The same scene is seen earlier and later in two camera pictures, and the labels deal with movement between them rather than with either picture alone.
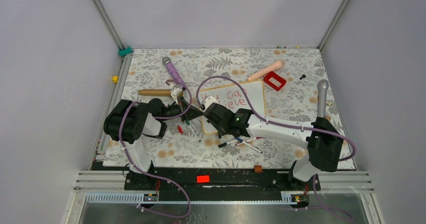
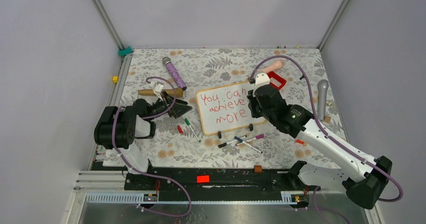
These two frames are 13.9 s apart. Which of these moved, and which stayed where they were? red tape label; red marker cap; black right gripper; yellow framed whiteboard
Moved: black right gripper
Stayed: yellow framed whiteboard; red tape label; red marker cap
